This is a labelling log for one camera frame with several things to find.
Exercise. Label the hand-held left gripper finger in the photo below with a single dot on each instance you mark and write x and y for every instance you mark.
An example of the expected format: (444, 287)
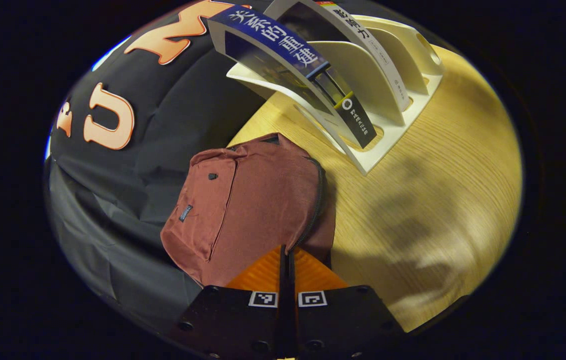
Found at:
(293, 325)
(282, 325)

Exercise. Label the maroon schoolbag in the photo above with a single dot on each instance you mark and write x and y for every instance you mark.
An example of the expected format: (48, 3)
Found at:
(243, 200)

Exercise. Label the white bookshelf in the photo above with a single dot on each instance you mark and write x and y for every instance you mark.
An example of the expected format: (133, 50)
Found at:
(362, 75)

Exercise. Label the blue spine book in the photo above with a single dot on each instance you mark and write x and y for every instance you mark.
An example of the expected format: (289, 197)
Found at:
(273, 40)

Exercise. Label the white spine book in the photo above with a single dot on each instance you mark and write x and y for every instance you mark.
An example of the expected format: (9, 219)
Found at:
(370, 50)

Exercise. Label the black backdrop cloth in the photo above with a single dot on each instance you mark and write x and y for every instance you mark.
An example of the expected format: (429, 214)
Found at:
(163, 115)

